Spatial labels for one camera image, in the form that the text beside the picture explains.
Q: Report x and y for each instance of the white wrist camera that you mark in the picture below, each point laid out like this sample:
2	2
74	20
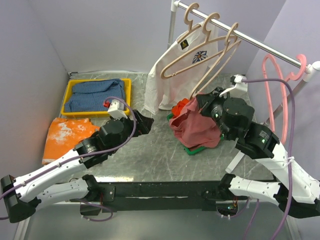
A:
116	108
237	88

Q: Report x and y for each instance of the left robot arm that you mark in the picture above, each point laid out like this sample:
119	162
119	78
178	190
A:
25	195

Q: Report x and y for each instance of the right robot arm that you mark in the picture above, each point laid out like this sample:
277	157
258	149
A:
234	118

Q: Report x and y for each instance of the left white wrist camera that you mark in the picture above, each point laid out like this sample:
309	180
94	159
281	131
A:
116	108

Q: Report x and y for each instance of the beige hanger holding white shirt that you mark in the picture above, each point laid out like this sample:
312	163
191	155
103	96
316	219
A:
195	31

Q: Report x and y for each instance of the orange t shirt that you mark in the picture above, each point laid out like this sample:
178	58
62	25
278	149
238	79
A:
176	110

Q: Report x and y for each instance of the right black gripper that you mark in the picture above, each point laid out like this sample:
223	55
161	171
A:
204	101

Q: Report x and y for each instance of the metal clothes rack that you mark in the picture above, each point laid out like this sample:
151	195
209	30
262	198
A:
311	71

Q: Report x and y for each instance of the blue checked shirt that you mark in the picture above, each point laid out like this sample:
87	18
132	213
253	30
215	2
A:
89	96

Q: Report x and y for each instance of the white t shirt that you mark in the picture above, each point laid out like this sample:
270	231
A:
183	75

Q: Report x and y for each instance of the yellow plastic tray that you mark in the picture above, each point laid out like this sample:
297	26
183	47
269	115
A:
93	114

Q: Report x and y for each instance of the green plastic tray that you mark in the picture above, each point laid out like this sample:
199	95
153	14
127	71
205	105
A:
189	151

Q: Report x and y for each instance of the black base bar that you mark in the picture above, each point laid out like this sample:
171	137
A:
151	196

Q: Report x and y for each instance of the pink plastic hanger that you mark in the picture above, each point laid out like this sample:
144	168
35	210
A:
290	77

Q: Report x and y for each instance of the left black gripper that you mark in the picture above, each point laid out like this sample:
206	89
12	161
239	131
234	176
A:
143	124

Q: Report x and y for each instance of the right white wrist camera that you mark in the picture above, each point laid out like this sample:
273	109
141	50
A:
237	88

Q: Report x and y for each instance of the orange white patterned cloth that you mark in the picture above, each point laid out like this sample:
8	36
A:
63	134

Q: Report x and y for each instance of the dusty pink t shirt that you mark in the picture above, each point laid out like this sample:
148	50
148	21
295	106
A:
194	130

